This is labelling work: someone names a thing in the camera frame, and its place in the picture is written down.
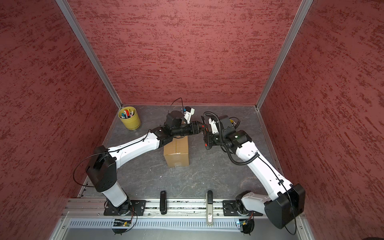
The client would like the brown cardboard express box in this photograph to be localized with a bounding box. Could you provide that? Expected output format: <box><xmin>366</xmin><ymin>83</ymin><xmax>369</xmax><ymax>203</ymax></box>
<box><xmin>164</xmin><ymin>137</ymin><xmax>190</xmax><ymax>168</ymax></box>

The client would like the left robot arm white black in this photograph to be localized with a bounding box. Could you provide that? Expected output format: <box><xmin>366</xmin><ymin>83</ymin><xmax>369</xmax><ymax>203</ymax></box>
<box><xmin>86</xmin><ymin>121</ymin><xmax>207</xmax><ymax>208</ymax></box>

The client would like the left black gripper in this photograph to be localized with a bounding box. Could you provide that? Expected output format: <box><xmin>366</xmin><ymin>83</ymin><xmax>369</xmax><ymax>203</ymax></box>
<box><xmin>172</xmin><ymin>120</ymin><xmax>208</xmax><ymax>137</ymax></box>

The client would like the yellow pen cup left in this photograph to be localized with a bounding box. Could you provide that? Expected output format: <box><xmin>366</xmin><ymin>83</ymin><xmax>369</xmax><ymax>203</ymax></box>
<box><xmin>118</xmin><ymin>107</ymin><xmax>142</xmax><ymax>131</ymax></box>

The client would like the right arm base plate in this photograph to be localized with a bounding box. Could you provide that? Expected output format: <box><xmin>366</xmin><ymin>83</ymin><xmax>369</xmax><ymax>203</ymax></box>
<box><xmin>223</xmin><ymin>200</ymin><xmax>265</xmax><ymax>217</ymax></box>

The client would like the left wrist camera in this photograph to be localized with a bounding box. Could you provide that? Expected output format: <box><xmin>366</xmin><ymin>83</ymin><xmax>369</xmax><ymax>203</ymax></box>
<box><xmin>183</xmin><ymin>107</ymin><xmax>195</xmax><ymax>124</ymax></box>

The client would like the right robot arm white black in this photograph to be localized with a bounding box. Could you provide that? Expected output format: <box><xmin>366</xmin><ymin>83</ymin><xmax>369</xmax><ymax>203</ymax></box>
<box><xmin>204</xmin><ymin>116</ymin><xmax>306</xmax><ymax>229</ymax></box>

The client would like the grey black clamp handle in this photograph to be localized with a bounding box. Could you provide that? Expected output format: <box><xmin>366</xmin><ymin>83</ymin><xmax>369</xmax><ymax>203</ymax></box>
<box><xmin>206</xmin><ymin>190</ymin><xmax>214</xmax><ymax>226</ymax></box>

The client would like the aluminium frame rail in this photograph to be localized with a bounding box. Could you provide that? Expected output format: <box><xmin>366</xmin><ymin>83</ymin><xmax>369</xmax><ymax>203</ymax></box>
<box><xmin>61</xmin><ymin>197</ymin><xmax>307</xmax><ymax>219</ymax></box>

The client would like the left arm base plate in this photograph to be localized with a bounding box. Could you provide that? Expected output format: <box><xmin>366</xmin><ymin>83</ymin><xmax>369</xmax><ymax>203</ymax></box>
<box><xmin>104</xmin><ymin>200</ymin><xmax>147</xmax><ymax>217</ymax></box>

